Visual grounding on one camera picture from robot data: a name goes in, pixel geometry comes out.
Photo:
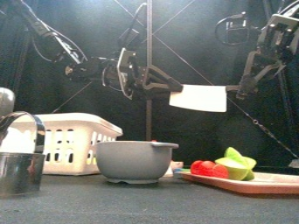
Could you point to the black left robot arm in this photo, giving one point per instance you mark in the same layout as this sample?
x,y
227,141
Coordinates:
x,y
51,43

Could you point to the white plastic slotted basket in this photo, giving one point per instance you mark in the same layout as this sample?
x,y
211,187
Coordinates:
x,y
78,122

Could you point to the small blue green toy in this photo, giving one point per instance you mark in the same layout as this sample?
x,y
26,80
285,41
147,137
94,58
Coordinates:
x,y
180,173

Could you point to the red toy fruit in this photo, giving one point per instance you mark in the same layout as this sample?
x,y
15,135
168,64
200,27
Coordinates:
x,y
208,169

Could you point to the grey rounded metal vessel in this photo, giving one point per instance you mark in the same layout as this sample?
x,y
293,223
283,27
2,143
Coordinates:
x,y
6,102

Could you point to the pink cutting board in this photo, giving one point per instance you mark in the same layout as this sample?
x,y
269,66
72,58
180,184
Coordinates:
x,y
265,183

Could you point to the vertical metal frame pole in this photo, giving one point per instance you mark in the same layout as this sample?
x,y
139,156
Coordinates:
x,y
150,122

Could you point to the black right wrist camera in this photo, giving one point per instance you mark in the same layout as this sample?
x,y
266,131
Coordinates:
x,y
238,35

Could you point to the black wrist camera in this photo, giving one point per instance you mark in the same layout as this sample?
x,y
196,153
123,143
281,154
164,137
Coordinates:
x,y
238,35
128,38

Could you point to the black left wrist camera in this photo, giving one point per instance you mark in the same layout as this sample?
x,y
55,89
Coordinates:
x,y
128,38

